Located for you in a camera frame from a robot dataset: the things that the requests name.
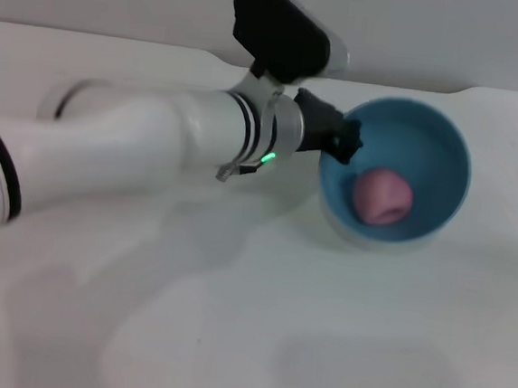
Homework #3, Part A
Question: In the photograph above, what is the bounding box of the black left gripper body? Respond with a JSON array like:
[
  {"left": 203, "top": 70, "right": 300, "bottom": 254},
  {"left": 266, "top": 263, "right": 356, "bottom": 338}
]
[{"left": 288, "top": 86, "right": 352, "bottom": 158}]

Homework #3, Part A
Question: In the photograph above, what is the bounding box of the pink toy peach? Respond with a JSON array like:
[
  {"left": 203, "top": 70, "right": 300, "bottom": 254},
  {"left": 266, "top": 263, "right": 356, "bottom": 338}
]
[{"left": 350, "top": 166, "right": 415, "bottom": 229}]

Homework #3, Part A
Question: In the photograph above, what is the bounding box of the blue bowl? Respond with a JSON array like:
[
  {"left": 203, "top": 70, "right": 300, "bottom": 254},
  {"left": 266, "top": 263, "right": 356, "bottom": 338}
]
[{"left": 310, "top": 90, "right": 479, "bottom": 260}]

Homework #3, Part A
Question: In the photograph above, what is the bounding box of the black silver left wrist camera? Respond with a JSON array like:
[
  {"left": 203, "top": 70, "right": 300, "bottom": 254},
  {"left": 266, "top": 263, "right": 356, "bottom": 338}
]
[{"left": 221, "top": 0, "right": 356, "bottom": 123}]

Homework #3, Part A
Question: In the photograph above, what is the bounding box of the left arm cable with plug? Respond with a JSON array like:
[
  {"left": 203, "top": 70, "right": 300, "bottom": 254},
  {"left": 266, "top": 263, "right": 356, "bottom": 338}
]
[{"left": 214, "top": 150, "right": 264, "bottom": 187}]

